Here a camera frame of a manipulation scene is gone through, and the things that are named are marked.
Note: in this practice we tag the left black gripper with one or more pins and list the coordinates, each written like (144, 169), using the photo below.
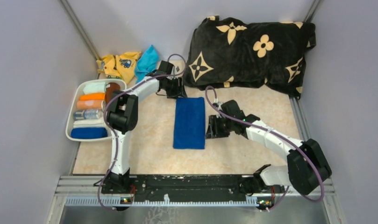
(178, 90)

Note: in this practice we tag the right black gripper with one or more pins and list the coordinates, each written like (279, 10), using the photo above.
(213, 131)

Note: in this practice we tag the dark blue towel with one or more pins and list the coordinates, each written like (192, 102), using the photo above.
(189, 124)

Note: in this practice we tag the light blue towel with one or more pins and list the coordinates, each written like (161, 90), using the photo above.
(147, 63)

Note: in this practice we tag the brown towel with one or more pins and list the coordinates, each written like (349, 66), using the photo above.
(110, 88)

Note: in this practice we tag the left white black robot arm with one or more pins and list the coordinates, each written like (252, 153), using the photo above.
(122, 117)

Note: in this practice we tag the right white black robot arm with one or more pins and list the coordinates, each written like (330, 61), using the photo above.
(306, 165)

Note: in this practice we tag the yellow printed cloth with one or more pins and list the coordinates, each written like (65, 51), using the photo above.
(119, 66)

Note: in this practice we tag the black blanket with beige flowers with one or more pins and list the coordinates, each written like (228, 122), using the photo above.
(226, 53)

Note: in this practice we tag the mint green rolled towel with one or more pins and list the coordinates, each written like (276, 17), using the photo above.
(94, 87)

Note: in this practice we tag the orange rolled towel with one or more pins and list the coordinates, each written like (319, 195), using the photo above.
(92, 96)

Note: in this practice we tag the salmon rolled towel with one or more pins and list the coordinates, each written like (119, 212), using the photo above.
(91, 104)

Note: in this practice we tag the white plastic basket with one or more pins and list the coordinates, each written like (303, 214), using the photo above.
(79, 92)

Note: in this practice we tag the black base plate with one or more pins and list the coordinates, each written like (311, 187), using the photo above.
(187, 188)

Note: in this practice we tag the aluminium frame rail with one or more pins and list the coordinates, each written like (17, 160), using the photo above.
(290, 205)

